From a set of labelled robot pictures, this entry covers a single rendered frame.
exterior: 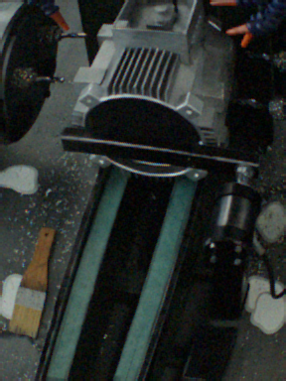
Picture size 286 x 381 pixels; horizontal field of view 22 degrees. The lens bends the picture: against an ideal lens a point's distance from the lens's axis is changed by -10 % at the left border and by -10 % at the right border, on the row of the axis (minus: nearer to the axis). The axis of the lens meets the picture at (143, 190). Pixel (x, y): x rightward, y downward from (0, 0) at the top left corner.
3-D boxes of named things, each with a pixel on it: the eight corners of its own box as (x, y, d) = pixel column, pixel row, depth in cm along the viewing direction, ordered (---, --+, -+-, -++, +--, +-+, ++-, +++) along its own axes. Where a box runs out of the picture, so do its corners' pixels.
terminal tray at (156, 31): (137, 13, 105) (132, -16, 99) (207, 21, 103) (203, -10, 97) (114, 62, 99) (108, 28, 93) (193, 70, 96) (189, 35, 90)
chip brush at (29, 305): (35, 227, 118) (34, 224, 117) (64, 232, 117) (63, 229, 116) (8, 332, 106) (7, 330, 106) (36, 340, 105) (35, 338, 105)
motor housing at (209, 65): (122, 72, 118) (108, -3, 103) (240, 89, 114) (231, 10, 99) (81, 173, 107) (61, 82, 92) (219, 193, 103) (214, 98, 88)
